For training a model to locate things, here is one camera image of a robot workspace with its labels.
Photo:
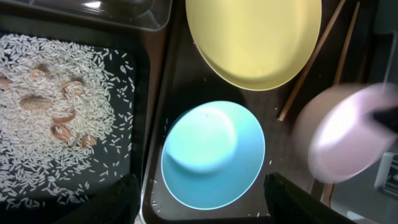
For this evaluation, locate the clear plastic waste bin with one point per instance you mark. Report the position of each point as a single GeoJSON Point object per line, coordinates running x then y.
{"type": "Point", "coordinates": [147, 15]}

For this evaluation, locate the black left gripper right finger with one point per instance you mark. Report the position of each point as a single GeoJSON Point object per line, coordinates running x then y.
{"type": "Point", "coordinates": [289, 204]}

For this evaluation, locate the pink bowl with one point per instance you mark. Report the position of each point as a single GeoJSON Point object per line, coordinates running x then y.
{"type": "Point", "coordinates": [336, 135]}

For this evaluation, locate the grey dishwasher rack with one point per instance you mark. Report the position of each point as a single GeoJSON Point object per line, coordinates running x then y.
{"type": "Point", "coordinates": [371, 196]}

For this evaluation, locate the white rice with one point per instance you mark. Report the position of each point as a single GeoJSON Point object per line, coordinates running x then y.
{"type": "Point", "coordinates": [29, 178]}

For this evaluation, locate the yellow round plate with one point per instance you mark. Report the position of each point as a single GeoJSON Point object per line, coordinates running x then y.
{"type": "Point", "coordinates": [255, 44]}

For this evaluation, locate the dark brown serving tray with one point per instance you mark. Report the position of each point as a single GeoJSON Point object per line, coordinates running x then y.
{"type": "Point", "coordinates": [188, 82]}

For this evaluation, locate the peanut shells pile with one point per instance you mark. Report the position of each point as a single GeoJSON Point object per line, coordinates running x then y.
{"type": "Point", "coordinates": [42, 111]}

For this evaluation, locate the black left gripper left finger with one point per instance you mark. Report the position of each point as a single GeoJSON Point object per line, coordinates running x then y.
{"type": "Point", "coordinates": [118, 204]}

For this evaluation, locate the wooden chopstick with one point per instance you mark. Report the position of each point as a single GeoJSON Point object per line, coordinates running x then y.
{"type": "Point", "coordinates": [307, 67]}
{"type": "Point", "coordinates": [344, 51]}

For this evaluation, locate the light blue bowl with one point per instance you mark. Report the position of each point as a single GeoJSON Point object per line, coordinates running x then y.
{"type": "Point", "coordinates": [212, 155]}

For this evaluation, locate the black food waste tray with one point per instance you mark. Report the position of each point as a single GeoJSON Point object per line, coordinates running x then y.
{"type": "Point", "coordinates": [87, 33]}

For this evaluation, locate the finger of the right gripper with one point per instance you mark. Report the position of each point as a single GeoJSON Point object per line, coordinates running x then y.
{"type": "Point", "coordinates": [387, 118]}

